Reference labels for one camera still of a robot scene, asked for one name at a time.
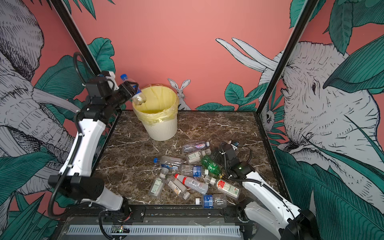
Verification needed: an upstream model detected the blue cap pepsi bottle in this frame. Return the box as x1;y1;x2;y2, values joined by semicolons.
121;74;147;106

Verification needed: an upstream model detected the green plastic bottle yellow cap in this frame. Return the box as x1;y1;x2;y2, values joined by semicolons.
201;155;223;179

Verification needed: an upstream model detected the bottle red green label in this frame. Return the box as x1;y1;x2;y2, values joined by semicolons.
204;175;240;200

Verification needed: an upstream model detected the clear bottle blue cap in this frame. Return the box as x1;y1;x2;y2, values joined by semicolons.
154;156;183;171

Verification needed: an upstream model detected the clear bottle green label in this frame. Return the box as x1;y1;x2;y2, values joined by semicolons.
149;168;169;198

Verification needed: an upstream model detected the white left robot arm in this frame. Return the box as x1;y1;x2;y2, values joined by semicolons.
48;82;139;222

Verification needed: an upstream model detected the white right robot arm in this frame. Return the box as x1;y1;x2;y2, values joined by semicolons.
213;142;321;240

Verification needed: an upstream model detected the yellow plastic bin liner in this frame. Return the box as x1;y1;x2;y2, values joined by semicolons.
133;85;179;126

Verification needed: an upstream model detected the white ribbed waste bin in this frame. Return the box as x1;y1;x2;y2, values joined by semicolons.
142;116;178;141

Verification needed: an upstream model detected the clear bottle white label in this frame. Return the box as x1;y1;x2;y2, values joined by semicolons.
187;149;211;165

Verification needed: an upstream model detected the clear bottle purple label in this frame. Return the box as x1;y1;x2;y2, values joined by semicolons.
183;141;210;153

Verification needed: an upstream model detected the clear bottle blue label centre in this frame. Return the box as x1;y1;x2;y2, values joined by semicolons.
181;165;209;178

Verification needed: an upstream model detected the front bottle blue label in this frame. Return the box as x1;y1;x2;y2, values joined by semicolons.
195;194;228;209

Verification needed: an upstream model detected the clear bottle brown label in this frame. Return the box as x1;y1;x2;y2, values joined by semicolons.
166;176;191;200

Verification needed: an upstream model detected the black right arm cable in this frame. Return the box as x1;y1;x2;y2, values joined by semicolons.
218;141;298;220

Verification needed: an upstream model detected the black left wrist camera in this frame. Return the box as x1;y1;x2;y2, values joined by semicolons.
86;77;116;98

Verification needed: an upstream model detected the white bottle red ring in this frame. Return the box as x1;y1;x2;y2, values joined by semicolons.
173;173;210;195

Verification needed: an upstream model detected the white vented cable duct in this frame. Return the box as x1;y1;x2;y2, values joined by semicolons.
65;224;241;238

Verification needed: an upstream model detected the black left corner frame post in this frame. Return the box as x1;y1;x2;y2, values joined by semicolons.
50;0;101;75

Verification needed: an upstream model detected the black corner frame post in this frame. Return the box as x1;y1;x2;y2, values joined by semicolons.
256;0;318;117
50;0;101;75

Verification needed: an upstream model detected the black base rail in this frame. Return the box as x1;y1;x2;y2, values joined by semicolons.
59;205;250;225

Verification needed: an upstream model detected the black right corner frame post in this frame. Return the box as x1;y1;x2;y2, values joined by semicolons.
256;0;318;117

